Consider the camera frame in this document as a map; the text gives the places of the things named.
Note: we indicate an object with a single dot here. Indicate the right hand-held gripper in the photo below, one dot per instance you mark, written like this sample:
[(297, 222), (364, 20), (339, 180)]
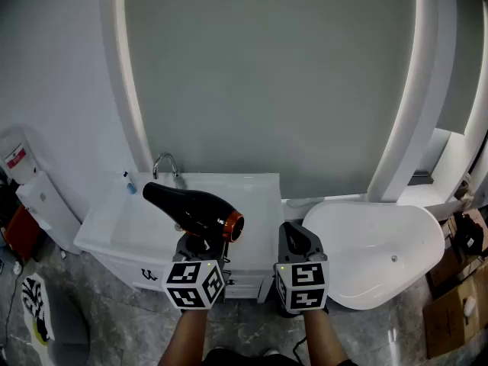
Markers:
[(305, 288)]

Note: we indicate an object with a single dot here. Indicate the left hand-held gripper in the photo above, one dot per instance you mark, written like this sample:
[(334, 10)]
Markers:
[(190, 284)]

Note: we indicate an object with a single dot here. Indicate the black and orange hair dryer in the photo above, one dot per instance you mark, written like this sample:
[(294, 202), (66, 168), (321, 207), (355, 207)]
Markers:
[(183, 204)]

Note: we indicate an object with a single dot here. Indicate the white ceramic washbasin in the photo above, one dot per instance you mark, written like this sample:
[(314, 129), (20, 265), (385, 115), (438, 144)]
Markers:
[(126, 223)]

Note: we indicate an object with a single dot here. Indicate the person's left forearm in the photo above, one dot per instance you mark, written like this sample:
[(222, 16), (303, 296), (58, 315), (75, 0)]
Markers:
[(188, 338)]

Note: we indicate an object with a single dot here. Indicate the person's right forearm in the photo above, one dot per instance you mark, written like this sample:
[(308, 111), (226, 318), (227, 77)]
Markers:
[(324, 338)]

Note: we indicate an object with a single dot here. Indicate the white vanity cabinet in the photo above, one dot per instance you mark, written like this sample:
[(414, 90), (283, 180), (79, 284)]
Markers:
[(126, 273)]

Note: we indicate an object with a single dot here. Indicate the white bathtub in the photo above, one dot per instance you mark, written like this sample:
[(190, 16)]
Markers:
[(381, 235)]

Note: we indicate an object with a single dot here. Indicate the chrome faucet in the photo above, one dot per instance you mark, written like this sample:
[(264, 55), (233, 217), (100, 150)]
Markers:
[(155, 166)]

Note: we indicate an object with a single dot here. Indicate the blue and white tube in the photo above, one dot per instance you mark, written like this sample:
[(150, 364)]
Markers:
[(130, 186)]

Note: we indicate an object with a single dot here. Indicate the person's white shoe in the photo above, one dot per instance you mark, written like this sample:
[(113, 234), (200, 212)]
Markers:
[(271, 352)]

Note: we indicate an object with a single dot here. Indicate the person's black shirt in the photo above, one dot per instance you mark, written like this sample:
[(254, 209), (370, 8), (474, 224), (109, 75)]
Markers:
[(244, 358)]

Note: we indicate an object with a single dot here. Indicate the small cardboard box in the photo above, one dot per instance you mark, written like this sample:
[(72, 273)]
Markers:
[(446, 265)]

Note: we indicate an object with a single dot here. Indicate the large cardboard box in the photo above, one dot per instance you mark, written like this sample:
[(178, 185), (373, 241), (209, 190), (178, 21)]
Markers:
[(450, 318)]

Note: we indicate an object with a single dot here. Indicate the black device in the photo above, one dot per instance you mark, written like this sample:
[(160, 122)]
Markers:
[(470, 235)]

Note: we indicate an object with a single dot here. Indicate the red box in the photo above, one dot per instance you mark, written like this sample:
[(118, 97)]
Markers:
[(21, 235)]

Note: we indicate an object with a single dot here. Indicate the white object on box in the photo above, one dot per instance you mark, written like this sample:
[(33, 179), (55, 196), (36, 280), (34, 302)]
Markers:
[(469, 305)]

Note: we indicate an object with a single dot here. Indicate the white arched frame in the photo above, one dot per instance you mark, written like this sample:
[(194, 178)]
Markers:
[(120, 90)]

